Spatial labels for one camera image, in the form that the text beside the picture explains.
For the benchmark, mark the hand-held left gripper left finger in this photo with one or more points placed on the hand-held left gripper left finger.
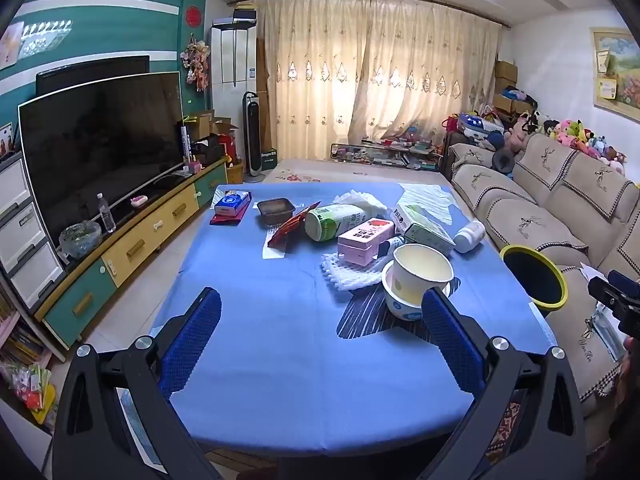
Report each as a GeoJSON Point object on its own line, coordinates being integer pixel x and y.
{"type": "Point", "coordinates": [192, 340]}

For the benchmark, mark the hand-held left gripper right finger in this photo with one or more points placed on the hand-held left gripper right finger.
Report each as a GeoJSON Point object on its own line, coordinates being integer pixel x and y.
{"type": "Point", "coordinates": [452, 345]}

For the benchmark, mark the yellow rimmed black bin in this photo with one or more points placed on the yellow rimmed black bin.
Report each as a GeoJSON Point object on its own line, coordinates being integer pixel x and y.
{"type": "Point", "coordinates": [532, 275]}

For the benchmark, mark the green white carton box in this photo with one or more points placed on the green white carton box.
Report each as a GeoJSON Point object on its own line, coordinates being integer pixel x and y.
{"type": "Point", "coordinates": [427, 235]}

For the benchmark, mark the pink carton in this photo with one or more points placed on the pink carton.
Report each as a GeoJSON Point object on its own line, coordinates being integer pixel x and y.
{"type": "Point", "coordinates": [362, 242]}

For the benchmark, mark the brown plastic tray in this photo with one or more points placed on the brown plastic tray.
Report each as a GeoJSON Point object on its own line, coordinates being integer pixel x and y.
{"type": "Point", "coordinates": [275, 211]}

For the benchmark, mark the person's right forearm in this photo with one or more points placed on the person's right forearm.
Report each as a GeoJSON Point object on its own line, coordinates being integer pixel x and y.
{"type": "Point", "coordinates": [627, 385]}

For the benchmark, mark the stack of booklets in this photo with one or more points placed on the stack of booklets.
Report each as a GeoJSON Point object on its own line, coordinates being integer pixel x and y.
{"type": "Point", "coordinates": [605, 332]}

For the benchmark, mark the white papers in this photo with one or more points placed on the white papers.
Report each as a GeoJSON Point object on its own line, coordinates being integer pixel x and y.
{"type": "Point", "coordinates": [592, 272]}

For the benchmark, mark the white blue bowl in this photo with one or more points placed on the white blue bowl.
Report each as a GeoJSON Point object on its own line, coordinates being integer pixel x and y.
{"type": "Point", "coordinates": [400, 307]}

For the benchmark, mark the cream cup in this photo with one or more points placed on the cream cup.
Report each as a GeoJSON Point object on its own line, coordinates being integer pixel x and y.
{"type": "Point", "coordinates": [420, 272]}

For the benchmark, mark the blue tablecloth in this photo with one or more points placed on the blue tablecloth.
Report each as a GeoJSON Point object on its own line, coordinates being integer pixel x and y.
{"type": "Point", "coordinates": [300, 335]}

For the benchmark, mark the white plastic bottle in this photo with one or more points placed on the white plastic bottle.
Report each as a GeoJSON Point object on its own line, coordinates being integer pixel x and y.
{"type": "Point", "coordinates": [470, 236]}

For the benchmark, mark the green yellow television cabinet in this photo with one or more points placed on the green yellow television cabinet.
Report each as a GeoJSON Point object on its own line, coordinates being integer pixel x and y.
{"type": "Point", "coordinates": [145, 240]}

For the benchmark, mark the small blue white tube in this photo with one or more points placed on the small blue white tube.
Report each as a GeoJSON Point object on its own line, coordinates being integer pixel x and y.
{"type": "Point", "coordinates": [389, 247]}

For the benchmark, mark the beige sofa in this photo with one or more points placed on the beige sofa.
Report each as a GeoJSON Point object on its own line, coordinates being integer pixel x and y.
{"type": "Point", "coordinates": [525, 220]}

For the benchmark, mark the flat red box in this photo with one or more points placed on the flat red box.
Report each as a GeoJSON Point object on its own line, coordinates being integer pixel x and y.
{"type": "Point", "coordinates": [222, 220]}

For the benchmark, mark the white foam net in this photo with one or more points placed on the white foam net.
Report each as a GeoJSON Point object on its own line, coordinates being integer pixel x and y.
{"type": "Point", "coordinates": [345, 275]}

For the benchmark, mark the blue tissue pack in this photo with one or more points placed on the blue tissue pack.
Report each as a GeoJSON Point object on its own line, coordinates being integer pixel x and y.
{"type": "Point", "coordinates": [232, 202]}

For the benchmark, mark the white plastic bag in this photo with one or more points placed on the white plastic bag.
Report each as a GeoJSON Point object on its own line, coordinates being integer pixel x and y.
{"type": "Point", "coordinates": [430, 200]}

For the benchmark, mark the pink soap dish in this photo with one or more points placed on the pink soap dish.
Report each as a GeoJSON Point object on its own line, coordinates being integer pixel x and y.
{"type": "Point", "coordinates": [138, 201]}

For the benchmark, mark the glass bowl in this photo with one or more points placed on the glass bowl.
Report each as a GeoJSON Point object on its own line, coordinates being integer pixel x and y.
{"type": "Point", "coordinates": [80, 240]}

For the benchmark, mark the red snack packet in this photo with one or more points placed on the red snack packet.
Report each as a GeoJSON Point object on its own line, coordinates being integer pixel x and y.
{"type": "Point", "coordinates": [290, 225]}

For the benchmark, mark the clear water bottle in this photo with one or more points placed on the clear water bottle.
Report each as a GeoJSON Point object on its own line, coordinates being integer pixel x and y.
{"type": "Point", "coordinates": [106, 215]}

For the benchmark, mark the green white bottle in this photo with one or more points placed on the green white bottle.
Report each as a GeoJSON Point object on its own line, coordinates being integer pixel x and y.
{"type": "Point", "coordinates": [335, 222]}

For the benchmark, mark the pile of plush toys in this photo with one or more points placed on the pile of plush toys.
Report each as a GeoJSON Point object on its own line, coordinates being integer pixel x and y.
{"type": "Point", "coordinates": [575, 135]}

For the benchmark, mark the crumpled white tissue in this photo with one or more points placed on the crumpled white tissue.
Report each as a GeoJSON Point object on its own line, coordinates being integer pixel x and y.
{"type": "Point", "coordinates": [360, 200]}

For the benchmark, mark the pink bookshelf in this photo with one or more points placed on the pink bookshelf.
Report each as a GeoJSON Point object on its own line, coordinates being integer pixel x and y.
{"type": "Point", "coordinates": [20, 345]}

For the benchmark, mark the yellow basket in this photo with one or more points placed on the yellow basket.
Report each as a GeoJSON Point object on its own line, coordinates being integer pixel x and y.
{"type": "Point", "coordinates": [236, 172]}

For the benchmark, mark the white drawer unit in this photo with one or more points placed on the white drawer unit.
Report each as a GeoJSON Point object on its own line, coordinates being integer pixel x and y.
{"type": "Point", "coordinates": [25, 260]}

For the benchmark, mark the small green box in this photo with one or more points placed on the small green box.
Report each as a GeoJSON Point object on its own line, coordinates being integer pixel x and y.
{"type": "Point", "coordinates": [270, 159]}

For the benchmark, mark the low glass table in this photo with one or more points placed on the low glass table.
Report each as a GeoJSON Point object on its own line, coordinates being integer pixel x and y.
{"type": "Point", "coordinates": [385, 155]}

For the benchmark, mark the large black television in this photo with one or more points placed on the large black television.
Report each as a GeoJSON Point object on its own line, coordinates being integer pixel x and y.
{"type": "Point", "coordinates": [100, 160]}

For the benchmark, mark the floral rug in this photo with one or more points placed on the floral rug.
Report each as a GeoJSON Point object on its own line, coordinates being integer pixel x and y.
{"type": "Point", "coordinates": [310, 172]}

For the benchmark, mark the black tower fan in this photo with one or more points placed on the black tower fan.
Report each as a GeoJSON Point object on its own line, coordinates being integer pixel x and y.
{"type": "Point", "coordinates": [252, 135]}

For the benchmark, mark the open cardboard box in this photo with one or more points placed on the open cardboard box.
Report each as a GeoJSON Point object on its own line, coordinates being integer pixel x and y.
{"type": "Point", "coordinates": [200, 125]}

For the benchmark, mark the framed landscape painting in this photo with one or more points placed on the framed landscape painting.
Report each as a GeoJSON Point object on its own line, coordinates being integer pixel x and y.
{"type": "Point", "coordinates": [622, 70]}

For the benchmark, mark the cardboard box stack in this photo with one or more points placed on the cardboard box stack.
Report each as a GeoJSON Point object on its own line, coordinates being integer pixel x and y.
{"type": "Point", "coordinates": [505, 85]}

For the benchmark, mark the white standing air conditioner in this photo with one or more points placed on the white standing air conditioner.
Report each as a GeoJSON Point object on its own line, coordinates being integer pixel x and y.
{"type": "Point", "coordinates": [232, 70]}

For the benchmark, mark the hanging flower decoration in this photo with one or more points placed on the hanging flower decoration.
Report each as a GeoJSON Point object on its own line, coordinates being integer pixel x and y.
{"type": "Point", "coordinates": [196, 65]}

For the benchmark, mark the beige curtains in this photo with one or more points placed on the beige curtains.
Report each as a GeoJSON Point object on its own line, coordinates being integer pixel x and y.
{"type": "Point", "coordinates": [350, 85]}

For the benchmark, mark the red round wall decoration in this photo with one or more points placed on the red round wall decoration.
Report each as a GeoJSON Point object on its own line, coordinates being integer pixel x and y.
{"type": "Point", "coordinates": [193, 16]}

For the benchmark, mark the wall photo frame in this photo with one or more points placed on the wall photo frame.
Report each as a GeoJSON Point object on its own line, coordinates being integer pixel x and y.
{"type": "Point", "coordinates": [11, 45]}

